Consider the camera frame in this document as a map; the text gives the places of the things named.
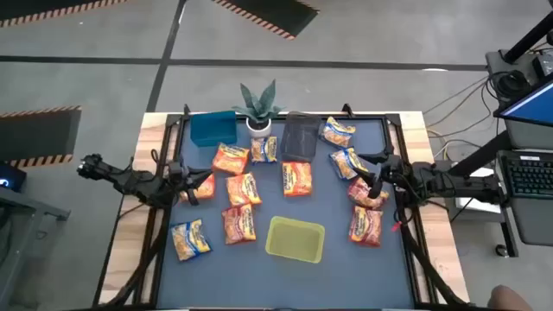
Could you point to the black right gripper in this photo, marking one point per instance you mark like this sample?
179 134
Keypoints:
394 173

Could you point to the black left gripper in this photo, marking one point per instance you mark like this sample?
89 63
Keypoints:
179 183

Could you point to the orange Maruchan chicken ramen pack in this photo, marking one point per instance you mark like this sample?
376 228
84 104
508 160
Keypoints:
230 159
206 191
296 179
243 189

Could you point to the red Maruchan beef ramen pack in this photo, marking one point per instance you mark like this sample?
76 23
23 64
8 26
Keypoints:
239 224
365 225
358 196

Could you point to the blue Maruchan ramen pack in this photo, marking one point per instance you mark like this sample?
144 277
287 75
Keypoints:
337 132
263 150
343 166
190 239

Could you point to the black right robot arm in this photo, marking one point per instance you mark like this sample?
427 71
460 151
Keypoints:
453 181

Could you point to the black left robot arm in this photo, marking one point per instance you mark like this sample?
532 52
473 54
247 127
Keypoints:
129 181

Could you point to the teal plastic bin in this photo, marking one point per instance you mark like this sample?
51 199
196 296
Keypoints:
214 129

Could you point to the black mesh bin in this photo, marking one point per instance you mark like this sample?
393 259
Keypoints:
300 138

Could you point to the green plant in white pot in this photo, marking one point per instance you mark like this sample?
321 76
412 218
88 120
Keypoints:
259 108

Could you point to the yellow translucent plastic bin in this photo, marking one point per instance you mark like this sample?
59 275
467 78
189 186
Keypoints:
294 239

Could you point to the black stand pole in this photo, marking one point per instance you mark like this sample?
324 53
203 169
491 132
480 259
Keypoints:
529 39
484 151

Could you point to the black caster wheel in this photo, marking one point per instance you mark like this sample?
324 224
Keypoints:
501 250

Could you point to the black computer keyboard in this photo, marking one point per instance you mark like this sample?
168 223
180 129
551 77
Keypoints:
529 175

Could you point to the grey equipment box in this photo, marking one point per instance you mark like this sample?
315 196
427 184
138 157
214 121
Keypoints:
497 60

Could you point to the black hazard-striped floor mat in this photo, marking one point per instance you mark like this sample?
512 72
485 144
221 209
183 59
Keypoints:
34 138
268 13

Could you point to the laptop computer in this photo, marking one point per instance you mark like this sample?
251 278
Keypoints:
538 224

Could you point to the computer monitor with blue screen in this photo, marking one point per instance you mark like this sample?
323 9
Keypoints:
533 108

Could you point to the grey metal side table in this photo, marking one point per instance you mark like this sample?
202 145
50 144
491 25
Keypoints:
21 203

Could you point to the black device with blue light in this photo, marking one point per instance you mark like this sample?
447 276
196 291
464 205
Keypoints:
15 177

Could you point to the person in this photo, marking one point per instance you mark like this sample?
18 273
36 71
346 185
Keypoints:
510 300

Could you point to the black aluminium table frame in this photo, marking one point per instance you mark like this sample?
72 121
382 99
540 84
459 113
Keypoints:
392 119

